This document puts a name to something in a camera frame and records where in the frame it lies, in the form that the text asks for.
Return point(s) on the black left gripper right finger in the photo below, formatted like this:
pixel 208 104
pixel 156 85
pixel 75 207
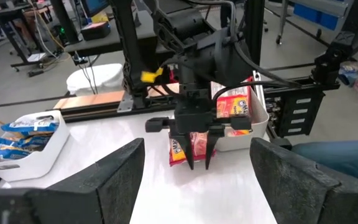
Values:
pixel 297 193

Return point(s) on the black box device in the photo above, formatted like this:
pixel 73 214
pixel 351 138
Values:
pixel 95 29

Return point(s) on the pale grey plastic bin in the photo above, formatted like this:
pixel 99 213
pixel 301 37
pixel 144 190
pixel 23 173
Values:
pixel 256 118

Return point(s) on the person's leg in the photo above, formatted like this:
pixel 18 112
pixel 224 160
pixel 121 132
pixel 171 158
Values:
pixel 337 155

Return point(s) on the pink Maruchan ramen pack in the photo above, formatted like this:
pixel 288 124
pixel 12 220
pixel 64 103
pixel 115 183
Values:
pixel 199 146

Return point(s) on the black box with white labels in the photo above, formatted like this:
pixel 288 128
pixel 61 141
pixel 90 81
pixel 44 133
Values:
pixel 294 115

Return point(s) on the blue storage bin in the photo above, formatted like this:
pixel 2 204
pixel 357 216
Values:
pixel 322 14

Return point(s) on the tan wooden side board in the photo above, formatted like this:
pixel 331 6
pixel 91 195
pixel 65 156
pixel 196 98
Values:
pixel 89 99

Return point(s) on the grey desk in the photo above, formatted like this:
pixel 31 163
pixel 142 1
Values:
pixel 104 45

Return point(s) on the white trash bin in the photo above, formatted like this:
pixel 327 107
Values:
pixel 98 79

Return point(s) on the yellow tag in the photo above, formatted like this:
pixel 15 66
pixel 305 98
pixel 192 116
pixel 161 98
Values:
pixel 149 76

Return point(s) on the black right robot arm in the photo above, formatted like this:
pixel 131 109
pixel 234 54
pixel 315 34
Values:
pixel 182 25

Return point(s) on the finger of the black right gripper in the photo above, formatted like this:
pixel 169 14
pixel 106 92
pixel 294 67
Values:
pixel 211 146
pixel 185 144

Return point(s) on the silver corner bracket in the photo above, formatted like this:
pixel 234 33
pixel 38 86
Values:
pixel 125 104

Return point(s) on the white plastic bin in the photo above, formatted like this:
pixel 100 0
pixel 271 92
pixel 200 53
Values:
pixel 36 165

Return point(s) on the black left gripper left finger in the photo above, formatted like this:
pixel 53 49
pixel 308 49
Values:
pixel 110 186

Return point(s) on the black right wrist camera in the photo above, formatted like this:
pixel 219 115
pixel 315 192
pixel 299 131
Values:
pixel 225 59

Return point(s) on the black computer monitor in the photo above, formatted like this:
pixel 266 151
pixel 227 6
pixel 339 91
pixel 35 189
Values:
pixel 93 6

